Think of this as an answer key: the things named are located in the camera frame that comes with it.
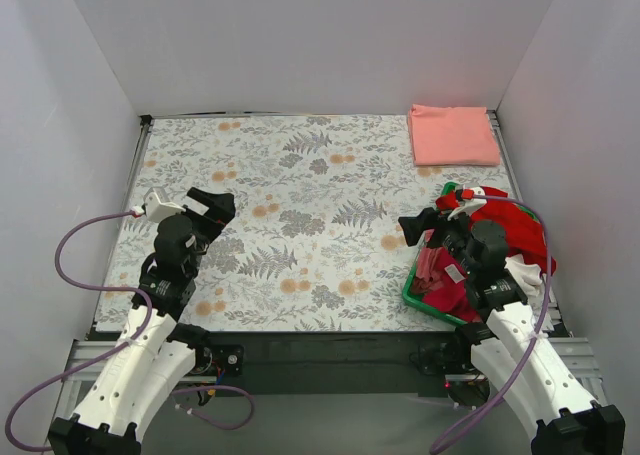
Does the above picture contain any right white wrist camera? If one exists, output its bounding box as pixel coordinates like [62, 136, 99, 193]
[447, 187, 487, 221]

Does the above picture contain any white shirt in basket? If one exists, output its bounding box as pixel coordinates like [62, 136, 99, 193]
[506, 254, 543, 290]

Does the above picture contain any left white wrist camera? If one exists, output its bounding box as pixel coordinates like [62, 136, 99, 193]
[131, 188, 185, 223]

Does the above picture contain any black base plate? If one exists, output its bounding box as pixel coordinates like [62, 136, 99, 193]
[170, 325, 490, 405]

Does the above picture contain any red t shirt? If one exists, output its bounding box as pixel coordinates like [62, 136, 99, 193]
[436, 186, 548, 273]

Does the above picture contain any folded pink t shirt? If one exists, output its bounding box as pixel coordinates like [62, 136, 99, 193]
[407, 104, 501, 166]

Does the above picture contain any green plastic basket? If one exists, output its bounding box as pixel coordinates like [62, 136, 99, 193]
[398, 187, 508, 326]

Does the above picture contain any magenta shirt in basket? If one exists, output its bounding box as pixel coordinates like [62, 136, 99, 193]
[422, 248, 479, 322]

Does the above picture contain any floral table mat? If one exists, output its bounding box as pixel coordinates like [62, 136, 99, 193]
[94, 113, 556, 333]

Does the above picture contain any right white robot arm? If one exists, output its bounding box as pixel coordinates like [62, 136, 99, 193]
[398, 208, 626, 454]

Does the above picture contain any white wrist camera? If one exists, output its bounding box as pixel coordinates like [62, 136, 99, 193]
[131, 188, 185, 223]
[447, 187, 487, 221]

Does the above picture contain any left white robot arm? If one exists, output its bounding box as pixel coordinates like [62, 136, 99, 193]
[48, 188, 236, 454]

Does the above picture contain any dusty pink shirt in basket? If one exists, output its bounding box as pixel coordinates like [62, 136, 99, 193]
[411, 247, 442, 296]

